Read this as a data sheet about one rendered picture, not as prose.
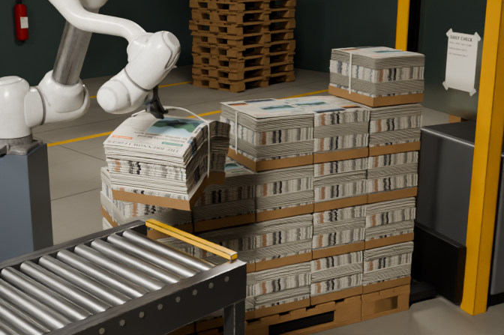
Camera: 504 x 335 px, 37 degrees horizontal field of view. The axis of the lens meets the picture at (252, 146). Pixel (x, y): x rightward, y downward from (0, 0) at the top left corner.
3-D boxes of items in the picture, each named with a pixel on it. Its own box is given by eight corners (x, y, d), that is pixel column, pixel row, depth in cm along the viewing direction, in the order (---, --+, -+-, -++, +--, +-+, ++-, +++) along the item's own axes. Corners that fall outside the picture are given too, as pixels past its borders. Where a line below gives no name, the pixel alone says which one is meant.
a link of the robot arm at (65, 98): (23, 106, 298) (73, 100, 312) (39, 135, 290) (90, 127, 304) (64, -59, 250) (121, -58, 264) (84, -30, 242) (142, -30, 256)
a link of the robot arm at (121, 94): (133, 118, 229) (160, 89, 225) (106, 124, 215) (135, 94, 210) (111, 92, 230) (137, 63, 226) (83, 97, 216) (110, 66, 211)
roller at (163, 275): (100, 249, 254) (100, 236, 253) (191, 293, 223) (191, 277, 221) (88, 253, 251) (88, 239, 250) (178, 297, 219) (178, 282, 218)
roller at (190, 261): (129, 242, 263) (132, 228, 263) (220, 282, 231) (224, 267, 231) (118, 240, 259) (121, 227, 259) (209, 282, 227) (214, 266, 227)
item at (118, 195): (134, 174, 265) (132, 164, 263) (208, 184, 256) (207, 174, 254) (112, 199, 253) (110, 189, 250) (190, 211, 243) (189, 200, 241)
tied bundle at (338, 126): (274, 145, 362) (274, 98, 356) (326, 139, 374) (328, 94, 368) (312, 165, 329) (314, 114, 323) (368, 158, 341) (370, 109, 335)
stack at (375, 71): (319, 290, 395) (328, 47, 363) (366, 280, 408) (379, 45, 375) (361, 321, 362) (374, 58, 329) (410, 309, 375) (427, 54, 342)
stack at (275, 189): (106, 337, 345) (97, 166, 324) (320, 290, 396) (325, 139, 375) (130, 379, 312) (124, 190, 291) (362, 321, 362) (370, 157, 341)
